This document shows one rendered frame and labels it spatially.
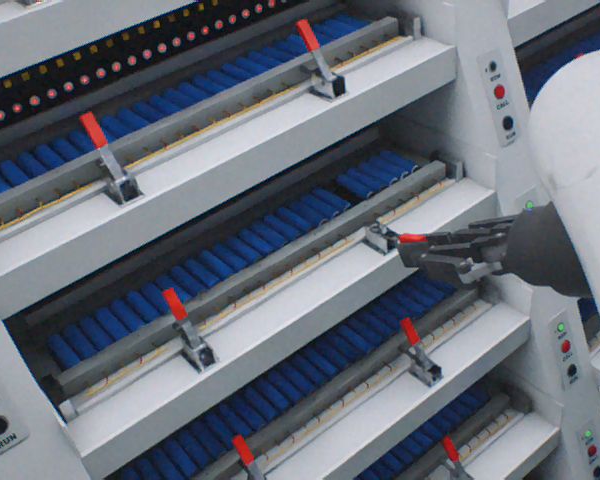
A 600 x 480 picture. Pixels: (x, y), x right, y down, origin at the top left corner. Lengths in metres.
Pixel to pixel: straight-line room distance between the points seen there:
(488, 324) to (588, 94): 0.64
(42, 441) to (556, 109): 0.54
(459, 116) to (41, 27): 0.53
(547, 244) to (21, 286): 0.47
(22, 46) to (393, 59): 0.44
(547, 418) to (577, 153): 0.79
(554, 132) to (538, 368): 0.70
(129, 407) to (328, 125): 0.37
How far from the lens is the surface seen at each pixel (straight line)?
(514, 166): 1.02
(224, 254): 0.91
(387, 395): 0.98
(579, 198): 0.43
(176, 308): 0.78
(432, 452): 1.12
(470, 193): 0.99
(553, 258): 0.64
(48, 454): 0.76
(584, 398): 1.22
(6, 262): 0.72
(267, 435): 0.93
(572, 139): 0.46
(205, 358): 0.81
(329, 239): 0.91
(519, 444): 1.17
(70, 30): 0.72
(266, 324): 0.83
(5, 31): 0.70
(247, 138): 0.79
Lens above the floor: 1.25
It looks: 20 degrees down
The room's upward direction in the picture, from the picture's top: 21 degrees counter-clockwise
